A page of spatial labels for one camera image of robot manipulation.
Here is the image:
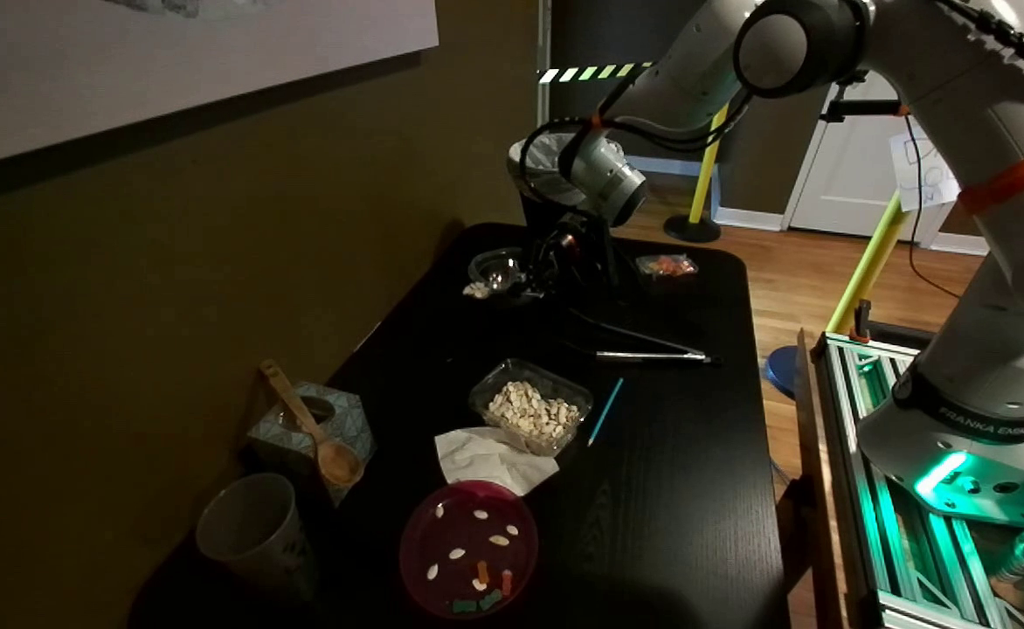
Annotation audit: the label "patterned tissue box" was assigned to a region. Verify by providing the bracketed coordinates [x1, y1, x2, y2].
[243, 376, 380, 483]

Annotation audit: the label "clear candy bag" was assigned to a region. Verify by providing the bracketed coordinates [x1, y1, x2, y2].
[633, 247, 703, 282]

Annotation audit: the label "aluminium profile frame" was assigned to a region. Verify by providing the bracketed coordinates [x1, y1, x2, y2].
[804, 327, 1024, 629]

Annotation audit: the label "white lined trash bin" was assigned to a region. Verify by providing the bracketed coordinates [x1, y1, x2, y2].
[505, 126, 602, 232]

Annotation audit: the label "pale seeds pile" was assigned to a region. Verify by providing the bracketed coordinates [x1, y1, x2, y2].
[484, 376, 591, 458]

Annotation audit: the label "maroon round plate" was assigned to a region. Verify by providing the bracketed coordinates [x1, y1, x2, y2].
[394, 477, 542, 623]

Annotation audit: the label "white paper napkin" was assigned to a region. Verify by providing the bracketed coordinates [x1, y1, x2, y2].
[432, 424, 563, 501]

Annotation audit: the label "white wall board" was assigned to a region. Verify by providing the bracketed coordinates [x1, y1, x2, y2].
[0, 0, 446, 178]

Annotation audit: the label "yellow pole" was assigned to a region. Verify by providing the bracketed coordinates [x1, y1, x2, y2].
[687, 101, 734, 224]
[826, 187, 910, 338]

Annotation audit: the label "white panel door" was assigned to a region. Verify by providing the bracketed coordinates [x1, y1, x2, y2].
[782, 65, 993, 240]

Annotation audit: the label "blue floor disc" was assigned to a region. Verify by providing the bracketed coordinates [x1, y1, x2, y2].
[761, 344, 815, 402]

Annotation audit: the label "long metal tongs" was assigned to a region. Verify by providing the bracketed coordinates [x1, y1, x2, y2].
[559, 304, 717, 367]

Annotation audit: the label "hanging white paper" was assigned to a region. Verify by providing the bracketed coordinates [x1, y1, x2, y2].
[892, 114, 963, 213]

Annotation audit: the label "white paper cup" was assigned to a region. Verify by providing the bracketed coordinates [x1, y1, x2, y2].
[192, 468, 314, 590]

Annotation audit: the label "black round pole base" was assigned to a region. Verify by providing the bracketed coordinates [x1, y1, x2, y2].
[662, 208, 723, 245]

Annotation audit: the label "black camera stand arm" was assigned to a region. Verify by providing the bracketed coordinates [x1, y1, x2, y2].
[818, 94, 905, 126]

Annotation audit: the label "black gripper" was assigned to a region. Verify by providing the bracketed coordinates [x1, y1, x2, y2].
[542, 213, 624, 292]

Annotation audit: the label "clear square plastic bowl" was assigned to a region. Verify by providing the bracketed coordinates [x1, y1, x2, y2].
[464, 356, 598, 462]

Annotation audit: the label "blue pencil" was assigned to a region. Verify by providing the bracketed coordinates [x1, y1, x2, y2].
[583, 373, 631, 452]

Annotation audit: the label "green white striped bar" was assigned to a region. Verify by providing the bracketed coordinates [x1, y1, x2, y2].
[536, 59, 656, 88]

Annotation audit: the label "wooden spoon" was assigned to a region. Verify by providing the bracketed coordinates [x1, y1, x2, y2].
[257, 356, 366, 494]

